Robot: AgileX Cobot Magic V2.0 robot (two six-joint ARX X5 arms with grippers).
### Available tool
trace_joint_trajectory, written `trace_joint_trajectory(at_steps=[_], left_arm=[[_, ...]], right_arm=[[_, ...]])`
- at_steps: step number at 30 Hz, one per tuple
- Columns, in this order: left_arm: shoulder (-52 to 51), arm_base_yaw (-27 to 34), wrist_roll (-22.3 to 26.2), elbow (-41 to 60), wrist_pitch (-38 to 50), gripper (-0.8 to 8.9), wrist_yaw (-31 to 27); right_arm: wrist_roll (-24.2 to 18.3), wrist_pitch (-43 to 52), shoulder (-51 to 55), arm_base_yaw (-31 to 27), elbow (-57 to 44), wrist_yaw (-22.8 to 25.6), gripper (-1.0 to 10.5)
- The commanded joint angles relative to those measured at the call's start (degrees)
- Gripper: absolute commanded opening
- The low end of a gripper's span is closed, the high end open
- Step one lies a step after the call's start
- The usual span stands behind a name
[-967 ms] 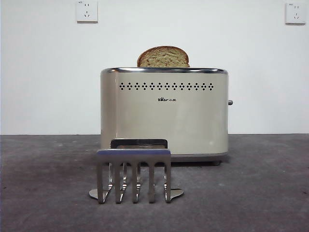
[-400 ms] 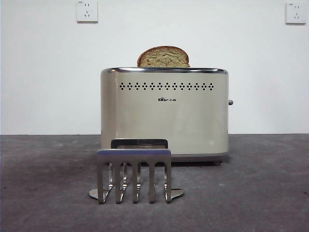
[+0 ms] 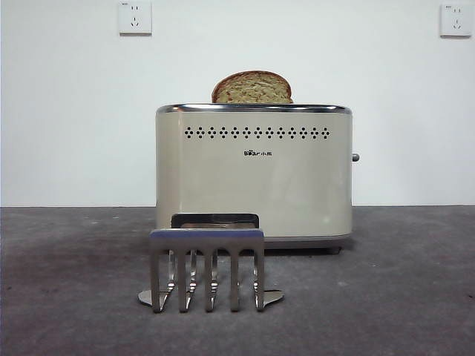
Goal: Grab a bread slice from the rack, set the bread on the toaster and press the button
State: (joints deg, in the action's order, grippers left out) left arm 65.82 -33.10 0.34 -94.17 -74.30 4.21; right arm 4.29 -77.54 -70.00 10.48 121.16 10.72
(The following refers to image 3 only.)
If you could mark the slice of brown-crusted bread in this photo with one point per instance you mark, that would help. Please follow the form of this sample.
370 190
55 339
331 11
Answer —
252 91

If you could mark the grey toaster lever knob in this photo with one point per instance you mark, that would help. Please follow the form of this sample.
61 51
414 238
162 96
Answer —
355 157

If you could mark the cream two-slot toaster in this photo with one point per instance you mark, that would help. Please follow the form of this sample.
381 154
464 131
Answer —
308 185

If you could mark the white wall socket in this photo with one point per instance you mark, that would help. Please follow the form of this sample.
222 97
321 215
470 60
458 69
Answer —
452 20
135 18

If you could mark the stainless steel toast rack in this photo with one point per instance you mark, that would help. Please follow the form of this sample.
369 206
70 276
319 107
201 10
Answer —
204 238

